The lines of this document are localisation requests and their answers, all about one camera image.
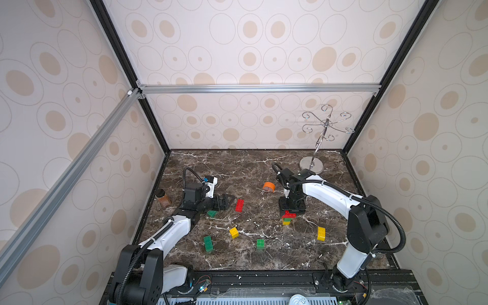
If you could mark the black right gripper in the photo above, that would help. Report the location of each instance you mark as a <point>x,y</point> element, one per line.
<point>291,204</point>

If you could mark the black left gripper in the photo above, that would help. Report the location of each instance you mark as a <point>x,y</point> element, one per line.
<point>225,205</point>

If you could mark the red long lego brick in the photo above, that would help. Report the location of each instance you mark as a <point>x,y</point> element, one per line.
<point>239,205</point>
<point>288,215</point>

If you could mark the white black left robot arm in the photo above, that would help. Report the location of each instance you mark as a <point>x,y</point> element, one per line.
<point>140,276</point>

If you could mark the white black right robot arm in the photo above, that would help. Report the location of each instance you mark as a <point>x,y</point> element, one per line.
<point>366,220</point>

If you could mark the green long lego brick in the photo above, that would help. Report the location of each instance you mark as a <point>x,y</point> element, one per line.
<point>212,213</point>
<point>208,244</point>

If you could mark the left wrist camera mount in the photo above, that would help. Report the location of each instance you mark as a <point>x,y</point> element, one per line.
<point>209,183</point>

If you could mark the brown cup at left wall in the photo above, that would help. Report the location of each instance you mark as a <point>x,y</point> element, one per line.
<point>162,198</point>

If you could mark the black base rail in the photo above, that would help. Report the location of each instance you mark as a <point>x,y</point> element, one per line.
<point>375,286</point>

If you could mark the aluminium horizontal back rail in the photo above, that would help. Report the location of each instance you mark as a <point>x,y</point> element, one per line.
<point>260,89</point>

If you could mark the black vertical frame post left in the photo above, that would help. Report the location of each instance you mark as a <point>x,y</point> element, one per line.
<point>110,31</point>

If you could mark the black vertical frame post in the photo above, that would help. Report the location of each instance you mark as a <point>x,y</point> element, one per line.
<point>110,31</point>
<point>411,37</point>

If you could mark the aluminium left diagonal rail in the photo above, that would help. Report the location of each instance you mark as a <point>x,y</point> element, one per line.
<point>39,218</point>

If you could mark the black vertical frame post right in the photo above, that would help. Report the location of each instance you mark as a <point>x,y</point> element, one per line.
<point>411,37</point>

